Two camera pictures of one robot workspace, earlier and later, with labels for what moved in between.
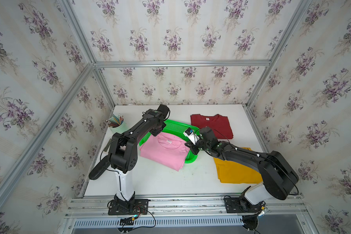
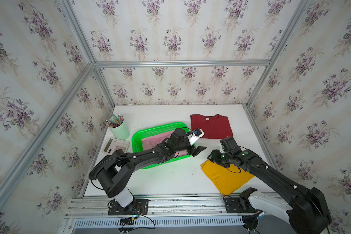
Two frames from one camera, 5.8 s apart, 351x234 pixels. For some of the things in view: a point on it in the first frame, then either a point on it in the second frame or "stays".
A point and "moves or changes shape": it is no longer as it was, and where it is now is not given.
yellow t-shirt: (230, 172) moves or changes shape
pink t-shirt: (166, 149) moves or changes shape
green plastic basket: (191, 157) to (157, 131)
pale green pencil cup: (117, 123) stays
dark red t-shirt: (220, 125) stays
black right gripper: (190, 145) to (213, 157)
